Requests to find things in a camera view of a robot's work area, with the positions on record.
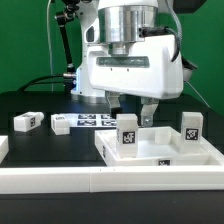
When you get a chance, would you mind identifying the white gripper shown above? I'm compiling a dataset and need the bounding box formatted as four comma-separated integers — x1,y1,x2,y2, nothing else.
89,35,183,127

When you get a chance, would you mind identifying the white square tabletop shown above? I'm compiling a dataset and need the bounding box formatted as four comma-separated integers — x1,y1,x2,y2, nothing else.
95,127,224,166

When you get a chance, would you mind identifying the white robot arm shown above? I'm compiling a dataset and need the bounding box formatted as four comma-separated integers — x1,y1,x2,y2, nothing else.
72,0,206,127

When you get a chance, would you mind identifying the white sheet with fiducial markers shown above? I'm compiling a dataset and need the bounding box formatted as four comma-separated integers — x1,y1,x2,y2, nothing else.
64,113,116,127

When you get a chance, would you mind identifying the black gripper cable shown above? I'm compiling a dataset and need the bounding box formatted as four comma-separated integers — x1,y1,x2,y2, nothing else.
139,0,199,72

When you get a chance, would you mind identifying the black cable on table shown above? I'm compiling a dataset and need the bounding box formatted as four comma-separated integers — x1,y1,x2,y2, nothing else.
17,74,67,92

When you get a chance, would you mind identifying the white U-shaped fence wall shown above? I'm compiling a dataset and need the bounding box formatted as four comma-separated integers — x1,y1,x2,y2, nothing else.
0,134,224,195

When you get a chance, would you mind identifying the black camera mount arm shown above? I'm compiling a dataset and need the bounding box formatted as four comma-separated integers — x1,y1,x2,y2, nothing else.
55,0,80,94

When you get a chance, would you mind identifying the grey cable on backdrop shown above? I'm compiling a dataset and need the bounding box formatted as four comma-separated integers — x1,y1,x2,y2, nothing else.
46,0,56,92

